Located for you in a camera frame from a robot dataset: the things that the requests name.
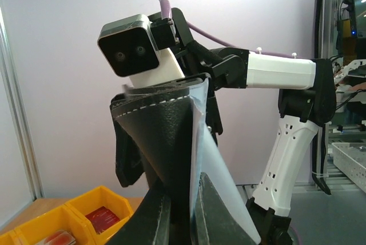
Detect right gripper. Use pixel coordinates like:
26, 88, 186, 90
206, 91, 223, 144

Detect yellow bin with red cards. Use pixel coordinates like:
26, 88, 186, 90
65, 186, 134, 244

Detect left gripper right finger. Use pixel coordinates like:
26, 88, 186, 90
194, 172, 261, 244

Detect red circle card stack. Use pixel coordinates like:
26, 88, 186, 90
36, 230, 76, 245

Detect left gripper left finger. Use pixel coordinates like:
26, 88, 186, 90
109, 182, 171, 244

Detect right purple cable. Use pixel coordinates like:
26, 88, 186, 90
147, 0, 298, 57

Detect yellow bin with circle cards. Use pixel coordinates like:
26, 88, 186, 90
15, 206, 94, 244

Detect yellow bin with green cards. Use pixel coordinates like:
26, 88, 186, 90
0, 230, 21, 245

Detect black card holder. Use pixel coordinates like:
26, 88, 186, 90
109, 75, 262, 243

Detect white perforated crate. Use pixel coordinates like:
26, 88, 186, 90
332, 142, 365, 192

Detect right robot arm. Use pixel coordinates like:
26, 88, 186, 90
150, 8, 336, 244

